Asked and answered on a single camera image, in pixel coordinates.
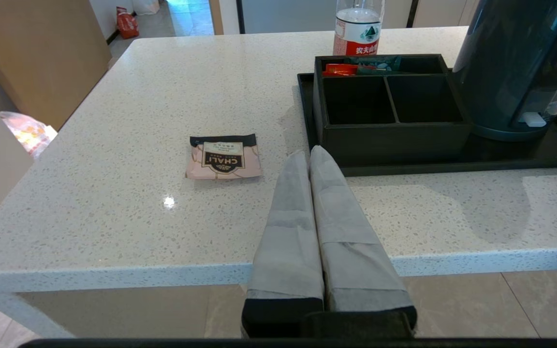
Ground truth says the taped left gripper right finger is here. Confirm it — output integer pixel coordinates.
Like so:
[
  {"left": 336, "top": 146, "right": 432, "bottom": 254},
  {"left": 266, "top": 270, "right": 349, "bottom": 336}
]
[{"left": 309, "top": 145, "right": 417, "bottom": 322}]

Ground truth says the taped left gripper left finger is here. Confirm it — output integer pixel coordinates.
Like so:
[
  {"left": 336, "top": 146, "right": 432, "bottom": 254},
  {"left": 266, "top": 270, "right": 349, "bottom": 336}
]
[{"left": 241, "top": 150, "right": 325, "bottom": 337}]

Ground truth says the pink black tea bag packet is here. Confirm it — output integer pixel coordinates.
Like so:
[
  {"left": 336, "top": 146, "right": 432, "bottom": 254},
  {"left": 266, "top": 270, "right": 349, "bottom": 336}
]
[{"left": 185, "top": 134, "right": 263, "bottom": 180}]

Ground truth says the black electric kettle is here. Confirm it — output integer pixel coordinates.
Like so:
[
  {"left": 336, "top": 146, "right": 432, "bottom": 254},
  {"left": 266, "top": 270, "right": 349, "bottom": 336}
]
[{"left": 453, "top": 0, "right": 557, "bottom": 142}]

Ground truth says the plastic water bottle red label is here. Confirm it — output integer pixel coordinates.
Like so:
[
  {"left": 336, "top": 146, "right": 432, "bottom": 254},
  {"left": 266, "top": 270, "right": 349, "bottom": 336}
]
[{"left": 333, "top": 0, "right": 385, "bottom": 56}]

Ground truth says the black compartment organizer box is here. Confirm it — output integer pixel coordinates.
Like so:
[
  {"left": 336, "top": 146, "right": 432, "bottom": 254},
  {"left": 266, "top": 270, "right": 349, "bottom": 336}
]
[{"left": 313, "top": 54, "right": 472, "bottom": 167}]

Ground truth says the red sachet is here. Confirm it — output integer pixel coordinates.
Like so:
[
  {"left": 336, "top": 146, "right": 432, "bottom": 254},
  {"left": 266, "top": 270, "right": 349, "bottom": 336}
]
[{"left": 322, "top": 64, "right": 359, "bottom": 77}]

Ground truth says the green sachet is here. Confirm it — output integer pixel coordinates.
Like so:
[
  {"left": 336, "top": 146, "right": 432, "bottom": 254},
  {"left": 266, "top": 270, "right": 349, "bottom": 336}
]
[{"left": 346, "top": 56, "right": 402, "bottom": 74}]

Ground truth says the black rectangular serving tray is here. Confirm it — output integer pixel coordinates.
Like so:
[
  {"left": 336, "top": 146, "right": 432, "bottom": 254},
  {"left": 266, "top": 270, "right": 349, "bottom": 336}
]
[{"left": 297, "top": 72, "right": 557, "bottom": 177}]

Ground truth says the grey kitchen base cabinet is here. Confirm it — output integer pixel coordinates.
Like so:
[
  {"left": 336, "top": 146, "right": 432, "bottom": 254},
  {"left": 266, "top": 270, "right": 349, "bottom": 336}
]
[{"left": 385, "top": 0, "right": 482, "bottom": 29}]

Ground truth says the red bag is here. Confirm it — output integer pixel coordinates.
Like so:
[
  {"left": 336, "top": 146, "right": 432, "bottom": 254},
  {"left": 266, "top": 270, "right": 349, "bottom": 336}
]
[{"left": 116, "top": 6, "right": 140, "bottom": 39}]

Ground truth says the white yellow plastic bag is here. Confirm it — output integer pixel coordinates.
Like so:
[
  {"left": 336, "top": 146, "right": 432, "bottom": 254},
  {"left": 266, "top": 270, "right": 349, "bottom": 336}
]
[{"left": 0, "top": 111, "right": 58, "bottom": 159}]

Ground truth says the brown wooden door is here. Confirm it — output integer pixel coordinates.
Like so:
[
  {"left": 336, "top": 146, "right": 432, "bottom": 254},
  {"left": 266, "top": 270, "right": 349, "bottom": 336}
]
[{"left": 0, "top": 0, "right": 112, "bottom": 131}]

